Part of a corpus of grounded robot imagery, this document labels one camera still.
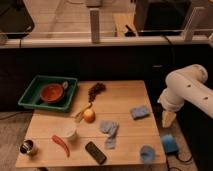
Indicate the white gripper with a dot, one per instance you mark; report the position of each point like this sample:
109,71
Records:
171,103

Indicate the red yellow apple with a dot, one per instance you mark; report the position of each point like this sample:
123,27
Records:
89,115

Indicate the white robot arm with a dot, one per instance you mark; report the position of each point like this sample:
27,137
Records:
185,84

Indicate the blue plastic cup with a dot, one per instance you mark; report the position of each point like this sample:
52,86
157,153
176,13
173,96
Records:
147,154

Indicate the white cup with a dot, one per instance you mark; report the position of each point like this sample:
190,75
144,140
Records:
69,132

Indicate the small metal cup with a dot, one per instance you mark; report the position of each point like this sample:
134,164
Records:
28,147

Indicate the blue sponge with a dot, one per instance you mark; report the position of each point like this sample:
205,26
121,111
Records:
139,112

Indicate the light blue cloth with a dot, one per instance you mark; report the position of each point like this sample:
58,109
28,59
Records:
110,128

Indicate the bunch of dark grapes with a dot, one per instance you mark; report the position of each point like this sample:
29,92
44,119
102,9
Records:
95,90

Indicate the black remote control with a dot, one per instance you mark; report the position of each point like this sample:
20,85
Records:
95,152

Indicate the black monitor right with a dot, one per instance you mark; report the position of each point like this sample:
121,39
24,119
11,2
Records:
160,17

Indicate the black monitor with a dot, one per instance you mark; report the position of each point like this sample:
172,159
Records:
15,20
160,17

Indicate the small item in tray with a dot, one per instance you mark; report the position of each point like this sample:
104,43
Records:
65,85

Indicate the red chili pepper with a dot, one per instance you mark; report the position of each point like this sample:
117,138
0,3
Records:
61,143

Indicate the red bowl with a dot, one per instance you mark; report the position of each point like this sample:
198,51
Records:
51,93

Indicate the green plastic tray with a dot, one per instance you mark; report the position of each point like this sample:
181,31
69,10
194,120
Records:
31,97

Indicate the black monitor left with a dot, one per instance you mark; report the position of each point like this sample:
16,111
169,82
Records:
15,20

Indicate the white right post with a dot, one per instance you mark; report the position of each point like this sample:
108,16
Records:
193,21

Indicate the white post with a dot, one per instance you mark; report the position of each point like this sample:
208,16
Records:
193,21
95,26

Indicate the white center post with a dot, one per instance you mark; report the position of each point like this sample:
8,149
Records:
95,26

